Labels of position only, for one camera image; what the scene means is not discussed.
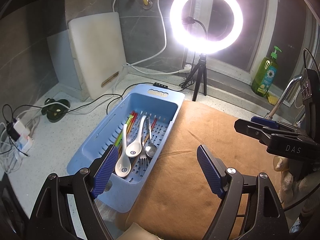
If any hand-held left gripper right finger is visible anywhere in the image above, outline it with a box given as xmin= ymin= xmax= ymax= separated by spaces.
xmin=197 ymin=144 xmax=288 ymax=240

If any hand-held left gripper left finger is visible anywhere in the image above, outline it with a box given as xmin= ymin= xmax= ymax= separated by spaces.
xmin=29 ymin=145 xmax=119 ymax=240

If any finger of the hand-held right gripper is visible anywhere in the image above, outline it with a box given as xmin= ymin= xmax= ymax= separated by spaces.
xmin=234 ymin=119 xmax=300 ymax=144
xmin=251 ymin=116 xmax=300 ymax=132

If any white ceramic spoon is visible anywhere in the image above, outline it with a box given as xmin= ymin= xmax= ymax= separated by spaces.
xmin=114 ymin=124 xmax=132 ymax=178
xmin=125 ymin=115 xmax=147 ymax=158

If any metal fork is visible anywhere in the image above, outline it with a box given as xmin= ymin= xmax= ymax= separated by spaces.
xmin=139 ymin=130 xmax=150 ymax=167

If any blue plastic basket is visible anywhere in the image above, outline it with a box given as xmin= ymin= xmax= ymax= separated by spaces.
xmin=66 ymin=84 xmax=185 ymax=213

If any metal spoon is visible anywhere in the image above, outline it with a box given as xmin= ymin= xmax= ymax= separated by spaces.
xmin=145 ymin=115 xmax=158 ymax=158

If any green plastic spoon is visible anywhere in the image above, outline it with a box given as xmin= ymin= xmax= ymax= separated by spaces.
xmin=114 ymin=114 xmax=134 ymax=148

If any person's right hand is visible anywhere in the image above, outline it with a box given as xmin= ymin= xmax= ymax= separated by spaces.
xmin=274 ymin=155 xmax=320 ymax=215

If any yellow sponge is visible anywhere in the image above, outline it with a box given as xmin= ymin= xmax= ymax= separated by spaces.
xmin=267 ymin=92 xmax=280 ymax=105

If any chrome faucet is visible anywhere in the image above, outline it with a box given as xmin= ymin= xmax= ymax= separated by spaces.
xmin=265 ymin=75 xmax=304 ymax=120

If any brown table mat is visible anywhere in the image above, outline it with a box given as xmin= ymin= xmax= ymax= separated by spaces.
xmin=125 ymin=100 xmax=298 ymax=240

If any green dish soap bottle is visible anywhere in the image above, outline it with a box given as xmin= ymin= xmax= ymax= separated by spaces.
xmin=251 ymin=46 xmax=278 ymax=98

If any dark green round object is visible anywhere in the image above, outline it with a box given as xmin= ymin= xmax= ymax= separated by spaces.
xmin=41 ymin=97 xmax=71 ymax=123

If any black tripod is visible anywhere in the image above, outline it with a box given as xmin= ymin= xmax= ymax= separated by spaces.
xmin=186 ymin=52 xmax=208 ymax=102

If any white power strip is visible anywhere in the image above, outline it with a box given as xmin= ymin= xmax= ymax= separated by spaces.
xmin=15 ymin=130 xmax=34 ymax=153

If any window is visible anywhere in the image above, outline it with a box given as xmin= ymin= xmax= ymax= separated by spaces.
xmin=185 ymin=0 xmax=313 ymax=105

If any white charger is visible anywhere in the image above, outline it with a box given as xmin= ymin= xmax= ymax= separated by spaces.
xmin=14 ymin=120 xmax=29 ymax=133

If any black charger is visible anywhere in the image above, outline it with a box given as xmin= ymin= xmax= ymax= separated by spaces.
xmin=6 ymin=122 xmax=20 ymax=142

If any white cutting board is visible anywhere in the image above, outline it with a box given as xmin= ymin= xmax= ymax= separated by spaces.
xmin=68 ymin=12 xmax=128 ymax=100

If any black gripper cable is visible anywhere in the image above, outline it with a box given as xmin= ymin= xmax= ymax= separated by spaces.
xmin=282 ymin=48 xmax=320 ymax=212

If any white cable bundle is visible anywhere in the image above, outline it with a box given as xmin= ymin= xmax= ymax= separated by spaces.
xmin=0 ymin=122 xmax=30 ymax=174

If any black cable with controller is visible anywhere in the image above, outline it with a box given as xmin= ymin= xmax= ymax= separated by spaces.
xmin=62 ymin=81 xmax=195 ymax=117

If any white ring light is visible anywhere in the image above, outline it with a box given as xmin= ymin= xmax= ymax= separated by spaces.
xmin=169 ymin=0 xmax=243 ymax=54

